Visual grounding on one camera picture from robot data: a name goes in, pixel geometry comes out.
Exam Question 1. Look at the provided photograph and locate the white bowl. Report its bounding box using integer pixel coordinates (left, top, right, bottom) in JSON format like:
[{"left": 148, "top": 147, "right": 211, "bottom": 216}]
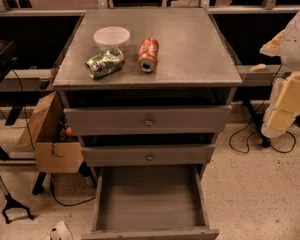
[{"left": 93, "top": 26, "right": 130, "bottom": 50}]

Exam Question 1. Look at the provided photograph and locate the white sneaker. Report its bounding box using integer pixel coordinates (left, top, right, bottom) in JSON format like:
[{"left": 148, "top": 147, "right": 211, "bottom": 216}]
[{"left": 41, "top": 221, "right": 74, "bottom": 240}]

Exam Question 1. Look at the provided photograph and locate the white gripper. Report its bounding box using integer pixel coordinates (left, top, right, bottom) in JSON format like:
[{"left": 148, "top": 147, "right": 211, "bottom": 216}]
[{"left": 259, "top": 29, "right": 300, "bottom": 139}]

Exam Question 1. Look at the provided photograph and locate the grey middle drawer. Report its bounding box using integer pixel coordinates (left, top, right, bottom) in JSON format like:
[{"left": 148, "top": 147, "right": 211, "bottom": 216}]
[{"left": 81, "top": 144, "right": 215, "bottom": 167}]

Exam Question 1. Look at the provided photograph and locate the cardboard box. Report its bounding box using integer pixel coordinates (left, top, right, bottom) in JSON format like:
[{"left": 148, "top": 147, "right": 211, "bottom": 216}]
[{"left": 15, "top": 92, "right": 83, "bottom": 173}]

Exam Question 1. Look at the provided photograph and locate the black tripod stand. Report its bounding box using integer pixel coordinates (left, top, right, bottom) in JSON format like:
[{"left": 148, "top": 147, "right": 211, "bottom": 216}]
[{"left": 0, "top": 175, "right": 34, "bottom": 224}]

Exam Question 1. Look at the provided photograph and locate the crushed green soda can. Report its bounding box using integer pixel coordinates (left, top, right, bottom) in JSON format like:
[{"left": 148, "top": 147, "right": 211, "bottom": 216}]
[{"left": 85, "top": 48, "right": 125, "bottom": 79}]

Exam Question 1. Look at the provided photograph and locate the grey top drawer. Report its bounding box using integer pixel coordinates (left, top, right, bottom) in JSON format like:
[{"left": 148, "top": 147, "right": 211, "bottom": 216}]
[{"left": 64, "top": 105, "right": 232, "bottom": 136}]

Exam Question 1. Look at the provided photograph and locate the red coke can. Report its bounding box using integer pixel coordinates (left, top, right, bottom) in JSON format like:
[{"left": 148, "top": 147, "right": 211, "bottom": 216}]
[{"left": 138, "top": 38, "right": 159, "bottom": 73}]

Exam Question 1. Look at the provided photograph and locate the grey drawer cabinet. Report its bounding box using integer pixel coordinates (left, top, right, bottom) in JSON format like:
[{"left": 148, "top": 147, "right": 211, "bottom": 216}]
[{"left": 52, "top": 7, "right": 244, "bottom": 182}]

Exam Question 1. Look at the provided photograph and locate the cream foam scrap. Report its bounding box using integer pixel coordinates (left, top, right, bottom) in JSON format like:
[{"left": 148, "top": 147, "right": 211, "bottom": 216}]
[{"left": 249, "top": 63, "right": 267, "bottom": 72}]

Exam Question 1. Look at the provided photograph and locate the black cable right floor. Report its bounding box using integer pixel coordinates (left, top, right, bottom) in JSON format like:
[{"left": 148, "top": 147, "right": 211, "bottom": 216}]
[{"left": 228, "top": 65, "right": 297, "bottom": 155}]

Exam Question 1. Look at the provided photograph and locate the grey open bottom drawer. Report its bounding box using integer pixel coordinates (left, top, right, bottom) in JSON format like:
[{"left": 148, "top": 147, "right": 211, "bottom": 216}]
[{"left": 81, "top": 165, "right": 219, "bottom": 240}]

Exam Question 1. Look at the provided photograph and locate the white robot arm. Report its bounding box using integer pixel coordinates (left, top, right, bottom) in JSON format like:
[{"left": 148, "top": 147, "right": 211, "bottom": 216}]
[{"left": 260, "top": 10, "right": 300, "bottom": 138}]

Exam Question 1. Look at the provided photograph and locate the black floor cable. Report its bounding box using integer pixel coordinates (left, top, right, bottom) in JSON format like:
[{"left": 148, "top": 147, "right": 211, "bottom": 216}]
[{"left": 49, "top": 173, "right": 97, "bottom": 208}]

